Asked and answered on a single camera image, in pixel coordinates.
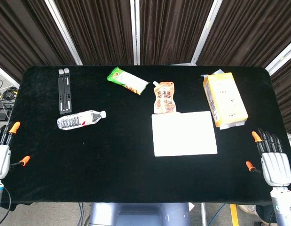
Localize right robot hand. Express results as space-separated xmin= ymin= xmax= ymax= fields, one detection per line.
xmin=245 ymin=128 xmax=291 ymax=187

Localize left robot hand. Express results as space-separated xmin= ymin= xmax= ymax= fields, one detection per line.
xmin=0 ymin=121 xmax=31 ymax=180

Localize white pad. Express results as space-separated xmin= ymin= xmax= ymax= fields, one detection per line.
xmin=151 ymin=111 xmax=218 ymax=157

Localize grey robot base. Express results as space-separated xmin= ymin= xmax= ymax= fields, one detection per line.
xmin=88 ymin=202 xmax=191 ymax=226

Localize yellow floor tape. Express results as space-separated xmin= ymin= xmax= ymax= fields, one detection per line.
xmin=230 ymin=203 xmax=239 ymax=226

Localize yellow carton box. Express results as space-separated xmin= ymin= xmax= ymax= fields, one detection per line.
xmin=200 ymin=69 xmax=249 ymax=130

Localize clear plastic water bottle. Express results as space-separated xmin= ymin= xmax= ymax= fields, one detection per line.
xmin=56 ymin=109 xmax=107 ymax=131

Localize black folding laptop stand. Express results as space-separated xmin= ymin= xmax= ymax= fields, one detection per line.
xmin=58 ymin=67 xmax=73 ymax=115

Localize black velvet table cloth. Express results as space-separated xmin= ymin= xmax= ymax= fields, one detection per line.
xmin=0 ymin=65 xmax=291 ymax=206

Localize orange spouted sauce pouch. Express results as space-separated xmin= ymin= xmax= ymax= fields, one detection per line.
xmin=152 ymin=81 xmax=177 ymax=114

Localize green white snack packet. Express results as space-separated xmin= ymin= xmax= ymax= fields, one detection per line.
xmin=106 ymin=66 xmax=149 ymax=96

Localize dark brown pleated curtain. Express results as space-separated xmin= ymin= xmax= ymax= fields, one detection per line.
xmin=0 ymin=0 xmax=291 ymax=135

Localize black cables on floor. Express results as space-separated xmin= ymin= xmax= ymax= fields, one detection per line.
xmin=0 ymin=79 xmax=19 ymax=122

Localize blue cable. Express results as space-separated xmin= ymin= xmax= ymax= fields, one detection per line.
xmin=208 ymin=203 xmax=227 ymax=226

